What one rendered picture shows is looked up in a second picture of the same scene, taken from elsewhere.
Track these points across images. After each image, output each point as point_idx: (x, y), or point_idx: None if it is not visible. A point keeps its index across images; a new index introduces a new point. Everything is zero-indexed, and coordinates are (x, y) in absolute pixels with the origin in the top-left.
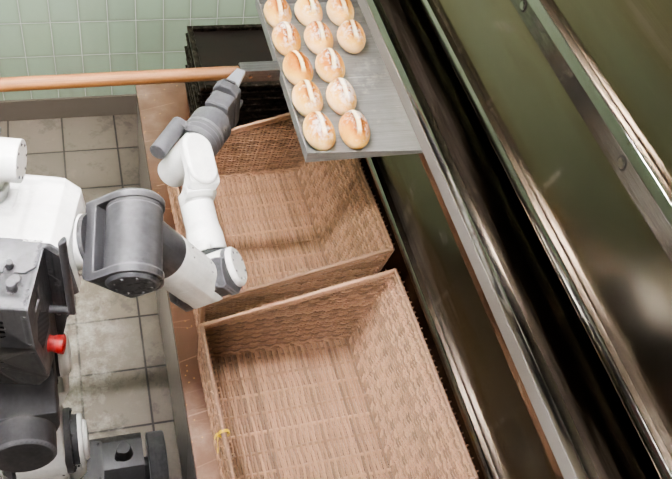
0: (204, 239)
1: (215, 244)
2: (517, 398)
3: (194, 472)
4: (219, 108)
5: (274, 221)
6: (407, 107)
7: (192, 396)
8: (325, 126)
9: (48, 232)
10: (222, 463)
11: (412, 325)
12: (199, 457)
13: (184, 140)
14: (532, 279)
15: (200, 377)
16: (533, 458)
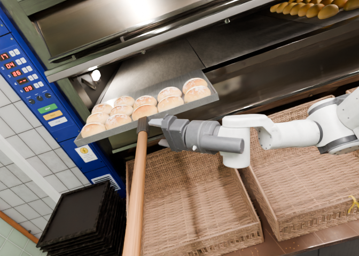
0: (309, 123)
1: (308, 119)
2: (316, 57)
3: (346, 248)
4: (186, 124)
5: (177, 208)
6: (223, 15)
7: (307, 242)
8: (200, 85)
9: None
10: (354, 213)
11: None
12: (350, 233)
13: (235, 119)
14: None
15: (291, 238)
16: (341, 54)
